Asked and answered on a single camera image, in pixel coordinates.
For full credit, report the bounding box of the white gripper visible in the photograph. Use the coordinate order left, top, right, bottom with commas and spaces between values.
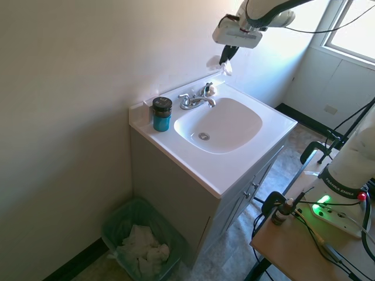
212, 19, 263, 65

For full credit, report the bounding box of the white tissue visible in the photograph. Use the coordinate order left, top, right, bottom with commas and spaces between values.
206, 54, 234, 78
137, 242, 171, 275
121, 223, 156, 259

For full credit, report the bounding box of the trash bin with green liner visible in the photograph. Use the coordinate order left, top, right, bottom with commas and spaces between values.
101, 197, 189, 281

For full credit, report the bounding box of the crumpled white tissue in bin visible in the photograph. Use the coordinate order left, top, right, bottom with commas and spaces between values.
121, 223, 156, 259
137, 242, 171, 275

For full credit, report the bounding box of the blue jar with black lid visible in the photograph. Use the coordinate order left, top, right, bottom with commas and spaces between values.
151, 96, 173, 133

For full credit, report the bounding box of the dark baseboard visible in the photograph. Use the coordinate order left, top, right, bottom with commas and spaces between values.
274, 102, 344, 139
43, 236, 111, 281

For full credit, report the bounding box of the white vanity sink top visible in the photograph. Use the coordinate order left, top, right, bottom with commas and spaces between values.
128, 76, 299, 200

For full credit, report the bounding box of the table clamp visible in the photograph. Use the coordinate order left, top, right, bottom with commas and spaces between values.
261, 190, 290, 224
299, 140, 342, 166

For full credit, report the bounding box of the grey vanity cabinet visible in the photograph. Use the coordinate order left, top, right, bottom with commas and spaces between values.
129, 128, 287, 269

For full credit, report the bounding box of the brown dropper bottle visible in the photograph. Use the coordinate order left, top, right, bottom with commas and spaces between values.
270, 198, 295, 227

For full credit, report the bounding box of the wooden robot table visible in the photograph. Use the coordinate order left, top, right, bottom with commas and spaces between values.
249, 163, 375, 281

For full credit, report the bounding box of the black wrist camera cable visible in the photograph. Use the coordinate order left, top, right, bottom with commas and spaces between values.
244, 0, 375, 33

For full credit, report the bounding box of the chrome two-handle faucet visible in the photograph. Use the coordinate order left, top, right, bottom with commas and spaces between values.
177, 82, 217, 111

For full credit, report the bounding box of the window with white frame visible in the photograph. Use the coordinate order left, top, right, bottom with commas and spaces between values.
320, 0, 375, 64

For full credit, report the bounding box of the black camera tripod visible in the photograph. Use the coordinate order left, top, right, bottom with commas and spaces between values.
317, 96, 375, 165

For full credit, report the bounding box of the pale yellow cable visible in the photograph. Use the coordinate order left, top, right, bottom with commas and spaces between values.
292, 207, 348, 266

